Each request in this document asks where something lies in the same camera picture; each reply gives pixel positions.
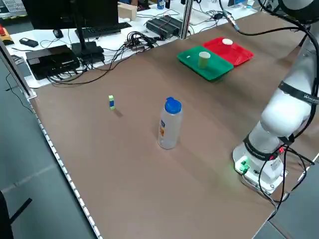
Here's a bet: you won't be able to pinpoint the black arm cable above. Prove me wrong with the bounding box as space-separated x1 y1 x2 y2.
219 0 319 144

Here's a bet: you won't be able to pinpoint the green paper cup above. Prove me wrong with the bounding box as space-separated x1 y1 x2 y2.
198 51 210 69

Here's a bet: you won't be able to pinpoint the small black handheld device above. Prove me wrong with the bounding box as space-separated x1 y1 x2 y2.
19 37 39 48

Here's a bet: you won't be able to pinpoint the black keyboard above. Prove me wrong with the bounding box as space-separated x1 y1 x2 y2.
75 22 132 39

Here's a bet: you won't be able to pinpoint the aluminium frame rail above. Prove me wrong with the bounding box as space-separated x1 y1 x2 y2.
0 39 35 100

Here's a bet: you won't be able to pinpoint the black computer monitor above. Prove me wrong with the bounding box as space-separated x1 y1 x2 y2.
21 0 119 63

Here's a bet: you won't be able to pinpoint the black arm base cables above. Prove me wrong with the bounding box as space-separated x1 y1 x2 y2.
258 145 315 209

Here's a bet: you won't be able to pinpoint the black desk cable bundle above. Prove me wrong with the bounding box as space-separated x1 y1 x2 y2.
47 48 130 85

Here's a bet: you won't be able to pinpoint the black cable hub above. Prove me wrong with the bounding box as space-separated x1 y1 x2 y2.
124 31 160 52

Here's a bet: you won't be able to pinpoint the aluminium frame post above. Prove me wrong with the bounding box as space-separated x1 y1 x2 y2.
179 0 194 40

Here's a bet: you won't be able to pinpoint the black finned power supply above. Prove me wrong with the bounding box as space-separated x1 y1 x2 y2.
146 15 185 40

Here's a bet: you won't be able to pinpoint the white desk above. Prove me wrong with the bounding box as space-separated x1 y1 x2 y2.
4 0 260 89

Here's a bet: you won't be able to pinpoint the red plastic tray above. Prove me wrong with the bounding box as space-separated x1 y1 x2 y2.
202 36 255 68

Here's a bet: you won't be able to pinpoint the beige wooden box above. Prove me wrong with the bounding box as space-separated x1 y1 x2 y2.
117 2 138 21

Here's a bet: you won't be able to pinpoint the green plastic tray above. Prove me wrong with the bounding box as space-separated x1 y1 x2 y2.
177 45 234 81

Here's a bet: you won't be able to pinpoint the black electronics box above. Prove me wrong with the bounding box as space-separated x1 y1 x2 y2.
25 44 81 81

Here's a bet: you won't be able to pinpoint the green connector plug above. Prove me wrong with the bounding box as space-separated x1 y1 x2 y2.
238 159 251 175

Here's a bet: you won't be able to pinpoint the clear bottle with blue lid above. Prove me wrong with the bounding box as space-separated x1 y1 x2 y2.
157 96 184 150

